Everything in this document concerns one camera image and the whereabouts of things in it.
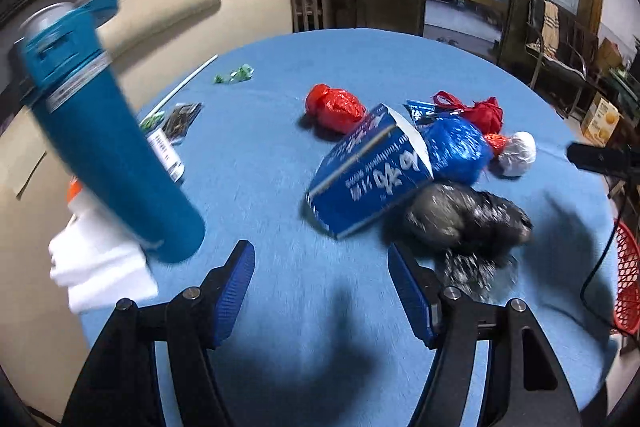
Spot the black plastic bag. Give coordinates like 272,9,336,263
405,182,533,303

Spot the white plastic bag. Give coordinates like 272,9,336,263
498,131,537,178

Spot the orange snack wrapper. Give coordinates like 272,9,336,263
484,133,509,158

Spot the blue toothpaste box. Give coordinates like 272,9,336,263
306,103,434,239

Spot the red knotted cloth bag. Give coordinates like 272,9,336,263
433,91,503,134

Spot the blue plastic bag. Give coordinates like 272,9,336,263
418,116,494,185

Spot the blue foil wrapper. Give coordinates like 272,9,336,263
404,100,450,126

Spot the small red plastic bag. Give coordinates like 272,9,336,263
305,83,367,134

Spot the yellow cardboard box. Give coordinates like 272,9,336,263
580,93,620,146

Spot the black metal chair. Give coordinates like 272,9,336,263
525,0,598,118

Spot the white tissue stack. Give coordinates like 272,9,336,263
49,187,158,314

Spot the red plastic basket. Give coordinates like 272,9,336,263
614,222,639,336

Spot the small white medicine box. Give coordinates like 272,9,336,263
146,128,186,183

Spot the striped scarf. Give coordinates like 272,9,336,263
541,1,560,49

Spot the blue tablecloth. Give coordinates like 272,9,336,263
79,27,618,427

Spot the orange white box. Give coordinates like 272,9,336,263
66,178,82,202

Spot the dark foil packet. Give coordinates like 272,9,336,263
163,103,203,144

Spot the white stick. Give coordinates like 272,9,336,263
142,54,219,119

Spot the green candy wrapper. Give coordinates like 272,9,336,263
214,64,254,84

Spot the cream leather sofa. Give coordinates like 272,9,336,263
1,0,292,426

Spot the teal water bottle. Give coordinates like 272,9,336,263
17,0,205,263

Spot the black cable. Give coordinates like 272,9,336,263
579,193,629,333

